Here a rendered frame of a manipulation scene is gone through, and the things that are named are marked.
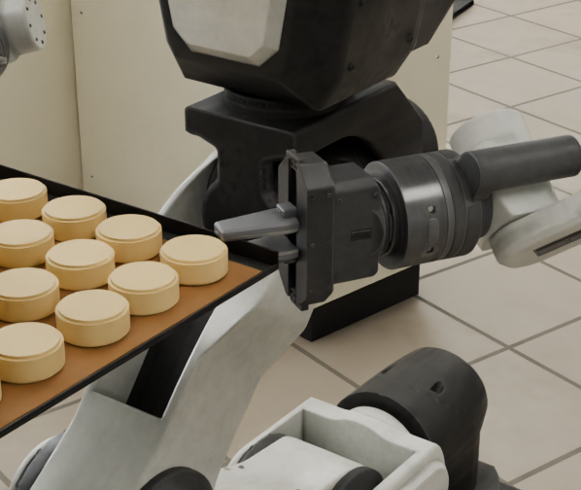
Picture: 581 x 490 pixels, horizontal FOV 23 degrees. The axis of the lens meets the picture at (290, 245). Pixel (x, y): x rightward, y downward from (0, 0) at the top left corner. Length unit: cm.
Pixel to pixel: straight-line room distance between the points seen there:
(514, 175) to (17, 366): 43
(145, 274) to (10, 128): 182
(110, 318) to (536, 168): 37
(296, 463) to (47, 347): 70
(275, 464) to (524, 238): 53
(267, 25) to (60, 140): 168
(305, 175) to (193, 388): 29
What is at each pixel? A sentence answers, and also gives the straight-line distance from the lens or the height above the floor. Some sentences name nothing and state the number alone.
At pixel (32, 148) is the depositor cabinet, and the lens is 285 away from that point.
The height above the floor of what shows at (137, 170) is 20.
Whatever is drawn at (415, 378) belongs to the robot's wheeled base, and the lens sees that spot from 173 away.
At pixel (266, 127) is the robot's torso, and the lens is 129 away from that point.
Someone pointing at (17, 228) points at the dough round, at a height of 79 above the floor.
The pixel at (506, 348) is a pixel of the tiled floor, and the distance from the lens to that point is 254.
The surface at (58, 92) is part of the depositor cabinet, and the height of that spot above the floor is 32.
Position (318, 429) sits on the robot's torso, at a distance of 171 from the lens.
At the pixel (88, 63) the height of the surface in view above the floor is 38.
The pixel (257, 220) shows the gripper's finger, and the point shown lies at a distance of 108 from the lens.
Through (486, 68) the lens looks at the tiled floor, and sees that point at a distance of 401.
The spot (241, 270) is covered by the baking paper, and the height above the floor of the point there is 77.
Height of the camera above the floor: 124
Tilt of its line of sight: 25 degrees down
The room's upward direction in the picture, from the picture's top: straight up
